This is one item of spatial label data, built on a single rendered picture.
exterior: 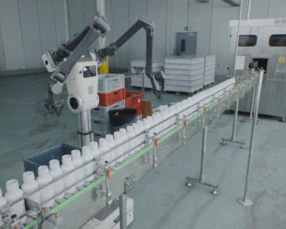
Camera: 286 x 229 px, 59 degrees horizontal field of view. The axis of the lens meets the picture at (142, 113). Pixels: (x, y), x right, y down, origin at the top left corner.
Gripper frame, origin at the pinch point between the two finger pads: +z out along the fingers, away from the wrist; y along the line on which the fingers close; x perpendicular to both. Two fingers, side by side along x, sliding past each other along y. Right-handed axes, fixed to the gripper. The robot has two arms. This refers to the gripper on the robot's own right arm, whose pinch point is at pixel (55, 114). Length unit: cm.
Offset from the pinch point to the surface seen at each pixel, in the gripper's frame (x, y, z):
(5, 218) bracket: -59, 50, 13
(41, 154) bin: -2.7, -13.8, 28.8
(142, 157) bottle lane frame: 25, 47, 25
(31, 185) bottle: -46, 45, 9
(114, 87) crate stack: 221, -138, 27
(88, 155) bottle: -16.7, 44.8, 8.4
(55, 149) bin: 8.0, -14.1, 29.0
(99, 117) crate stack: 193, -148, 74
